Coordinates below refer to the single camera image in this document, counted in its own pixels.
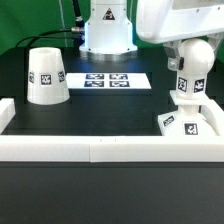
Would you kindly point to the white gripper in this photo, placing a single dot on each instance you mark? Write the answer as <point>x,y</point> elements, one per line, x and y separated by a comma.
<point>159,21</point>

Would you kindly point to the white lamp bulb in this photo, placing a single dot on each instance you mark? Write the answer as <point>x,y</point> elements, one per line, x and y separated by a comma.
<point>198,58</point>

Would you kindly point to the white lamp base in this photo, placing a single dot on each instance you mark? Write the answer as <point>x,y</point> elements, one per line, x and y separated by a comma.
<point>186,120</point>

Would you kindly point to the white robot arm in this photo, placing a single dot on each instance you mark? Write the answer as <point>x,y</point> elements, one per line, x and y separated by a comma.
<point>109,34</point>

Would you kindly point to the white lamp shade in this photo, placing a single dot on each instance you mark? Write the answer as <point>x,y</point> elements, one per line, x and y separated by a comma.
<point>46,77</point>

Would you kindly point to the white right fence bar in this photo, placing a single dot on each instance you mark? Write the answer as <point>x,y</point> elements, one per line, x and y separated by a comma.
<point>214,116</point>

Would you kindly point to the white fence bar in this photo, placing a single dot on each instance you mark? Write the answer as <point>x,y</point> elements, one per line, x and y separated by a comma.
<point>7,112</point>
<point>110,149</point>
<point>214,116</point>

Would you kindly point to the white marker sheet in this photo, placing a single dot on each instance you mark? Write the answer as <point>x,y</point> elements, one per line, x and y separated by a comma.
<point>108,81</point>

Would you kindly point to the white front fence bar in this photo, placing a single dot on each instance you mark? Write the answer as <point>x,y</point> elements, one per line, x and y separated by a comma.
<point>110,149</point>

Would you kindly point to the white left fence bar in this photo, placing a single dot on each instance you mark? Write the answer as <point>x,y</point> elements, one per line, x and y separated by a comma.
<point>7,112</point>

